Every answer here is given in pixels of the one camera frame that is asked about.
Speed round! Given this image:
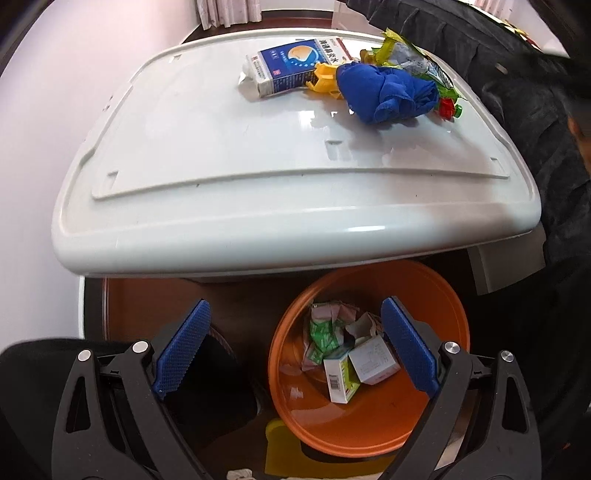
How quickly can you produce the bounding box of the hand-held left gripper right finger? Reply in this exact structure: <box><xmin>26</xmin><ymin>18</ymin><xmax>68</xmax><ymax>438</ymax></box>
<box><xmin>379</xmin><ymin>296</ymin><xmax>542</xmax><ymax>480</ymax></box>

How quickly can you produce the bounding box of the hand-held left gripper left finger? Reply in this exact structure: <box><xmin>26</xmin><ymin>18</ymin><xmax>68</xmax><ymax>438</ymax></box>
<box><xmin>52</xmin><ymin>299</ymin><xmax>218</xmax><ymax>480</ymax></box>

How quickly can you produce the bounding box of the orange plastic bin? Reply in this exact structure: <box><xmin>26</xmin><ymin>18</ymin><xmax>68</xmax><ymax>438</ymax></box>
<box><xmin>268</xmin><ymin>259</ymin><xmax>471</xmax><ymax>455</ymax></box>

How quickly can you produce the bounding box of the blue cloth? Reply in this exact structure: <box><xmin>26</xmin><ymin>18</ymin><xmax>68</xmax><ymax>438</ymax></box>
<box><xmin>336</xmin><ymin>62</ymin><xmax>441</xmax><ymax>124</ymax></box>

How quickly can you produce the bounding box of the yellow plastic piece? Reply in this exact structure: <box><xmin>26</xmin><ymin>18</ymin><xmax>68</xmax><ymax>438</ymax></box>
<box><xmin>305</xmin><ymin>62</ymin><xmax>345</xmax><ymax>100</ymax></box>

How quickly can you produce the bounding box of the green yellow snack wrapper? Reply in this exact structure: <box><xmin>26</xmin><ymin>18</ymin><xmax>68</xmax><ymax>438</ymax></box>
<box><xmin>360</xmin><ymin>28</ymin><xmax>462</xmax><ymax>100</ymax></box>

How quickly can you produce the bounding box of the blue and white carton box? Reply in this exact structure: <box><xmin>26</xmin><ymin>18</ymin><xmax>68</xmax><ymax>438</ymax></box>
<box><xmin>240</xmin><ymin>37</ymin><xmax>363</xmax><ymax>100</ymax></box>

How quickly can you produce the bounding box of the person's right forearm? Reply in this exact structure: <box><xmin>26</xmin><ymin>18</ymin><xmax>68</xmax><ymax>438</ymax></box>
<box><xmin>569</xmin><ymin>115</ymin><xmax>591</xmax><ymax>176</ymax></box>

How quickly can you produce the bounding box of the white printed cardboard box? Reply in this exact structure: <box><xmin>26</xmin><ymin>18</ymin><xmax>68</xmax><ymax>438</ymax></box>
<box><xmin>348</xmin><ymin>335</ymin><xmax>402</xmax><ymax>385</ymax></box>

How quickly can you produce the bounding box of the green crumpled wrapper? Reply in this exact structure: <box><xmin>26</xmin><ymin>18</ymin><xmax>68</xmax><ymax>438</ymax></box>
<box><xmin>302</xmin><ymin>318</ymin><xmax>352</xmax><ymax>370</ymax></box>

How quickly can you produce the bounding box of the pink crumpled wrapper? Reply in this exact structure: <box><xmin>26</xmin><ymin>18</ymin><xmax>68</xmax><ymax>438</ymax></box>
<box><xmin>310</xmin><ymin>300</ymin><xmax>361</xmax><ymax>325</ymax></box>

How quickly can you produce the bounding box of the black chair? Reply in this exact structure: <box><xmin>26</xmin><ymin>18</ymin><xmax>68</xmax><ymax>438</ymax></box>
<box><xmin>0</xmin><ymin>323</ymin><xmax>259</xmax><ymax>480</ymax></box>

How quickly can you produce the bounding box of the white plastic table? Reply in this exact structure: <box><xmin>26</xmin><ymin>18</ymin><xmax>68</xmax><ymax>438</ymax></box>
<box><xmin>52</xmin><ymin>28</ymin><xmax>548</xmax><ymax>296</ymax></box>

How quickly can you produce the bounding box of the black ruffled bed cover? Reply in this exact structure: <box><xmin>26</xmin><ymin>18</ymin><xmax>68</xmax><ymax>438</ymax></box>
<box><xmin>346</xmin><ymin>0</ymin><xmax>591</xmax><ymax>278</ymax></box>

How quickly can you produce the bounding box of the pink patterned curtain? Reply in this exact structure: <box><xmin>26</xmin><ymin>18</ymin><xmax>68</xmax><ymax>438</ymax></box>
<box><xmin>194</xmin><ymin>0</ymin><xmax>264</xmax><ymax>26</ymax></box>

